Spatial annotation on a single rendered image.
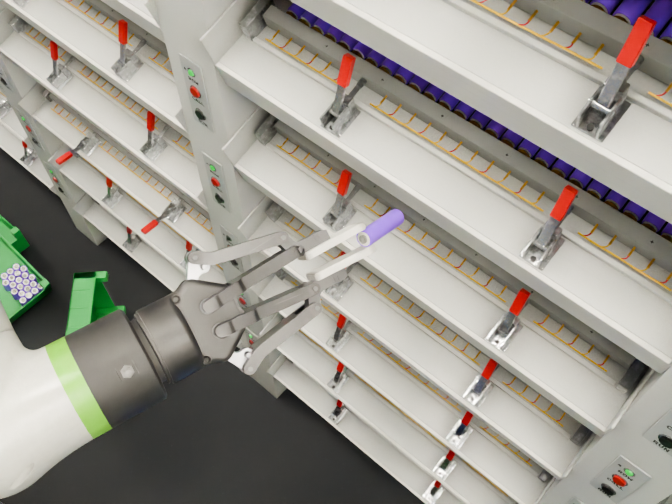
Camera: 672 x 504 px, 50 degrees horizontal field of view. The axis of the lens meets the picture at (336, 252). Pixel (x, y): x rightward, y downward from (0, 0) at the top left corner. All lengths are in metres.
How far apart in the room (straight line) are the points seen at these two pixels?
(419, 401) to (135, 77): 0.71
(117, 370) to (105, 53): 0.71
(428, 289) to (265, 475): 0.97
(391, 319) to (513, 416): 0.23
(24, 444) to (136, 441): 1.25
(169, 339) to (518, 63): 0.38
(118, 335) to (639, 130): 0.45
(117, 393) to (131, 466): 1.23
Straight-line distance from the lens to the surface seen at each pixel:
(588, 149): 0.61
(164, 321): 0.66
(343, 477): 1.81
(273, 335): 0.70
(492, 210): 0.78
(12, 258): 2.18
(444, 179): 0.79
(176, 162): 1.33
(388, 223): 0.75
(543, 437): 1.10
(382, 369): 1.30
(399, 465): 1.66
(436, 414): 1.28
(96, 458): 1.91
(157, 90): 1.18
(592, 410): 0.92
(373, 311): 1.14
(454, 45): 0.65
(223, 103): 0.98
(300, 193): 1.02
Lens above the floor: 1.75
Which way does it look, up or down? 58 degrees down
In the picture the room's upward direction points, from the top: straight up
